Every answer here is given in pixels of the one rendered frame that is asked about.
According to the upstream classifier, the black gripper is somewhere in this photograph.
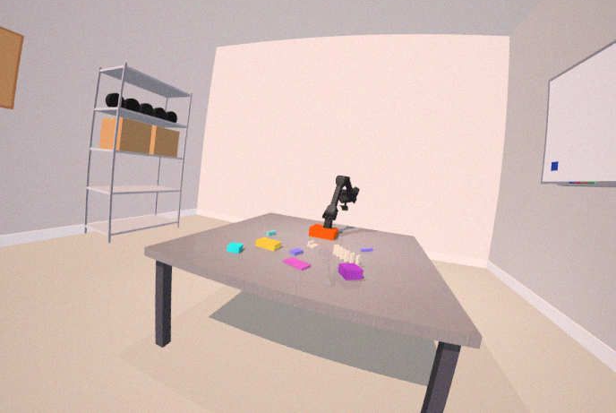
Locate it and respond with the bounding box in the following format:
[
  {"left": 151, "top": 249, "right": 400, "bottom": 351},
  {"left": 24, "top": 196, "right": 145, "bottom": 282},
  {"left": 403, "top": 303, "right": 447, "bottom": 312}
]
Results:
[{"left": 339, "top": 189, "right": 350, "bottom": 211}]

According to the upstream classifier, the yellow rectangular block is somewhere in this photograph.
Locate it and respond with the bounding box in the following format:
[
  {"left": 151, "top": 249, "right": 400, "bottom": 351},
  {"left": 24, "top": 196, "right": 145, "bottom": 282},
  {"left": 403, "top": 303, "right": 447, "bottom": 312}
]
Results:
[{"left": 255, "top": 237, "right": 281, "bottom": 251}]

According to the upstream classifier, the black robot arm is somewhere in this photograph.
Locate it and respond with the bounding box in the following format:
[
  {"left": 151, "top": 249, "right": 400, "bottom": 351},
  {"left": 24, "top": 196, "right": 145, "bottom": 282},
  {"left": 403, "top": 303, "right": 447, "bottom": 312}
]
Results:
[{"left": 322, "top": 176, "right": 360, "bottom": 229}]

